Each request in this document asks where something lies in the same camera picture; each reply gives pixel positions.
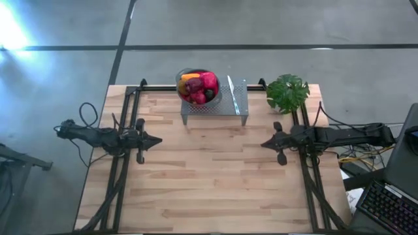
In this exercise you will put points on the red collapsible bowl grey rim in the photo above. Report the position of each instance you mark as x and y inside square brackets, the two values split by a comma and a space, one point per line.
[217, 98]

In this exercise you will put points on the dark plum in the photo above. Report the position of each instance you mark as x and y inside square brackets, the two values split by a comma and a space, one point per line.
[209, 94]

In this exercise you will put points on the yellow orange mango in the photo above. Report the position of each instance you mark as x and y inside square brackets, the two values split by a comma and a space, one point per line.
[186, 80]

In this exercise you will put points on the black aluminium table frame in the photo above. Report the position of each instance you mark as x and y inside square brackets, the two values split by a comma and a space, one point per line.
[156, 88]

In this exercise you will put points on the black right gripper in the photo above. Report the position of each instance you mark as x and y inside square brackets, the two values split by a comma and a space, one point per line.
[285, 140]

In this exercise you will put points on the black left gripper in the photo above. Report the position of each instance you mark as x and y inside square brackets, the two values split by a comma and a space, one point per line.
[138, 140]

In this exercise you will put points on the white paper sheet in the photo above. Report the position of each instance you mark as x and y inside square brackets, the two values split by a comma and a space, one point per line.
[352, 199]

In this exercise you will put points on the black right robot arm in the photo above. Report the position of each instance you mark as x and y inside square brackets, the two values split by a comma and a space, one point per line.
[349, 135]

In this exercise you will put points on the dark red bell pepper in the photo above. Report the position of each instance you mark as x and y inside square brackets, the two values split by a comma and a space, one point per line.
[194, 85]

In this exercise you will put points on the grey perforated metal stand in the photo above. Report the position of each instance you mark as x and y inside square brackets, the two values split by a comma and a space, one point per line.
[225, 106]

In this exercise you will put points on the black backlit keyboard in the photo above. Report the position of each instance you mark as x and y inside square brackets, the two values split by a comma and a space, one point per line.
[388, 209]

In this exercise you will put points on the grey laptop lid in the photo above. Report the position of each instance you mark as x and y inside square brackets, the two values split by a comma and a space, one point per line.
[401, 163]

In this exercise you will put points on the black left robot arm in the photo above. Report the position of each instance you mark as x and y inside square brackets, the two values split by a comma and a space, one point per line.
[94, 137]

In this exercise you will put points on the green potted plant white pot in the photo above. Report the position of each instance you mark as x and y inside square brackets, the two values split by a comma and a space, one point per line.
[287, 93]

